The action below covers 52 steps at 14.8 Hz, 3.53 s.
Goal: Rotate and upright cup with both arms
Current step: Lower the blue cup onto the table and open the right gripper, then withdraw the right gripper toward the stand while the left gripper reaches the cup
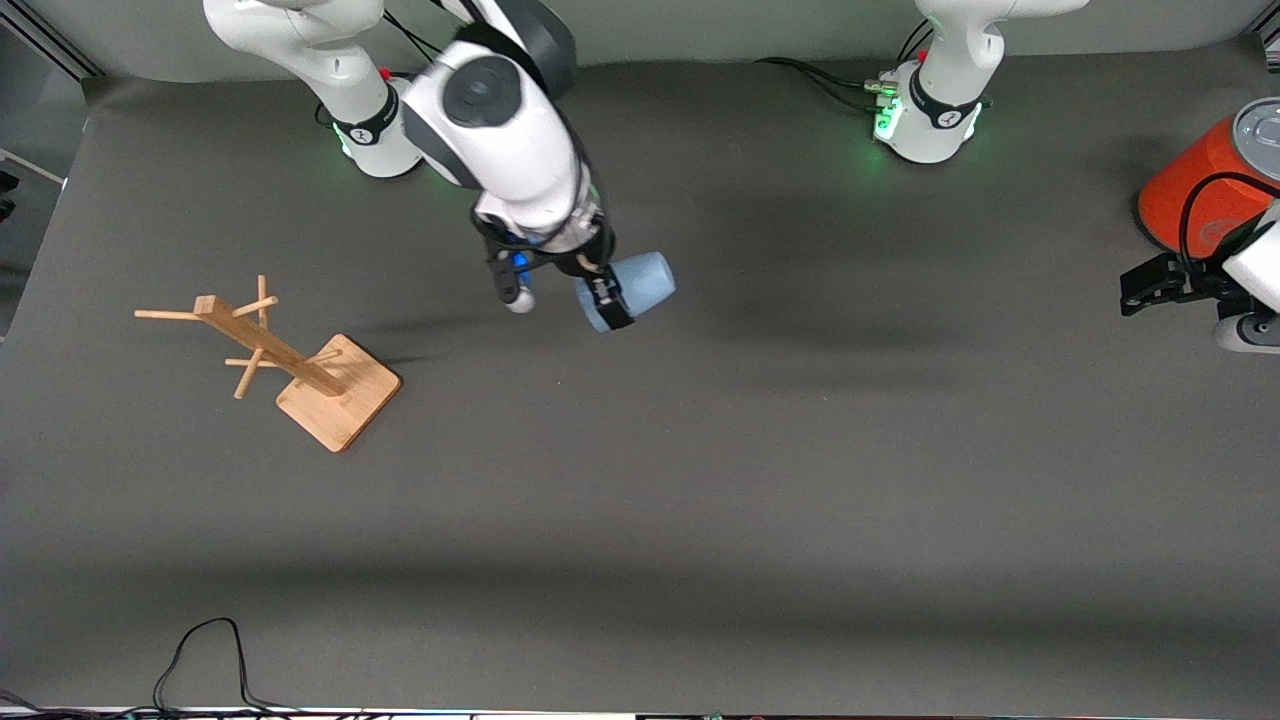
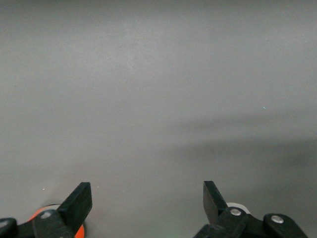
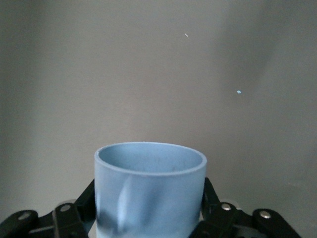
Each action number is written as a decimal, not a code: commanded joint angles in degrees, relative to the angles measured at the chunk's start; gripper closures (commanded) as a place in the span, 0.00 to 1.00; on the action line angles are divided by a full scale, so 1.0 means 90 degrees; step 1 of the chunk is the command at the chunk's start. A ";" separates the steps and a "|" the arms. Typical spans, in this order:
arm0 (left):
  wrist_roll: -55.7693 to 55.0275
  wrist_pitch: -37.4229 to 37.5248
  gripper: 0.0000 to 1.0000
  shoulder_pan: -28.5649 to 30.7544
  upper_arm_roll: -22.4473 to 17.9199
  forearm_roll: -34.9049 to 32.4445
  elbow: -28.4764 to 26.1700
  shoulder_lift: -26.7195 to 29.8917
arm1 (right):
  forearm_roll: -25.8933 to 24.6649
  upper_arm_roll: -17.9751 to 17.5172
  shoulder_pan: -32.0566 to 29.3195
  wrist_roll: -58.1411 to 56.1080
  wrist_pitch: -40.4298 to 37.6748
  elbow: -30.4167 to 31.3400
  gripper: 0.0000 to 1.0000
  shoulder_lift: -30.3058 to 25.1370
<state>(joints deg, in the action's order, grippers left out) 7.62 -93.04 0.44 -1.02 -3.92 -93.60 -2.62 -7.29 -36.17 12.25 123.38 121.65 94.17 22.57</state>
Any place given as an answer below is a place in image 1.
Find light blue cup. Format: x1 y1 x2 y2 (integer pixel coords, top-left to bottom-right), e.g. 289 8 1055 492
575 251 678 334

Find orange can with silver lid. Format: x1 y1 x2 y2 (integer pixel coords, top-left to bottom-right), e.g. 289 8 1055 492
1137 97 1280 256

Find wooden mug tree stand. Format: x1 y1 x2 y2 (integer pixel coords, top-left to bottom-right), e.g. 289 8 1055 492
134 274 403 454

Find black right arm base cables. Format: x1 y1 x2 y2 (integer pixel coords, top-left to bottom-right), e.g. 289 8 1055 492
378 10 441 127

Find black arm base cables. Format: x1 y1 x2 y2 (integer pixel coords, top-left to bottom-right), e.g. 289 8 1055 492
754 18 935 113
378 10 441 127

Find black left arm base cables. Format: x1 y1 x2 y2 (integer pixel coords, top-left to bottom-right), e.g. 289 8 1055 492
754 18 935 113

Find thin black loose cable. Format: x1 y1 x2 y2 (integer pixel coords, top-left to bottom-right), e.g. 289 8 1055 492
0 617 311 720

